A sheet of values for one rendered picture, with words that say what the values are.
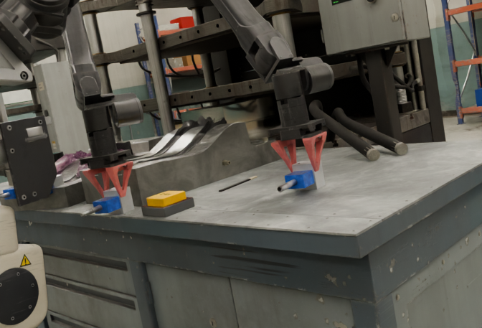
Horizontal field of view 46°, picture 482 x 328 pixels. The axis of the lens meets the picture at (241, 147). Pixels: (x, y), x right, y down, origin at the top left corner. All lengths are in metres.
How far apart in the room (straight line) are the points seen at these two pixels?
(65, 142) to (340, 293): 4.94
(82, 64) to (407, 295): 0.85
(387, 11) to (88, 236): 1.09
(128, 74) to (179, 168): 8.14
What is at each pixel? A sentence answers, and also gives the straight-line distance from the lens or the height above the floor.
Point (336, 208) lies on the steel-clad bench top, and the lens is 0.97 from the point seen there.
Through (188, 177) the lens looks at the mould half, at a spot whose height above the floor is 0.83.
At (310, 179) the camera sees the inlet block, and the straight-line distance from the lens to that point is 1.12.
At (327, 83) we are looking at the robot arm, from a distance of 1.16.
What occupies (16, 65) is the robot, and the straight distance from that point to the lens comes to 1.02.
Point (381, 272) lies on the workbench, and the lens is 0.91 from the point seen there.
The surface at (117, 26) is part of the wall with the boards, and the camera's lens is 9.54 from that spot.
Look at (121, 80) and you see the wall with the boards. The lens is 9.41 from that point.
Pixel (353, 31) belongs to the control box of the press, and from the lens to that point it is 1.88.
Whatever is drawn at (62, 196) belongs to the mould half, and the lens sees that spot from 1.55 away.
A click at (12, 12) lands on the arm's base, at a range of 1.04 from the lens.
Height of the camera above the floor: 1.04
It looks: 6 degrees down
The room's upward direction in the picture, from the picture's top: 10 degrees counter-clockwise
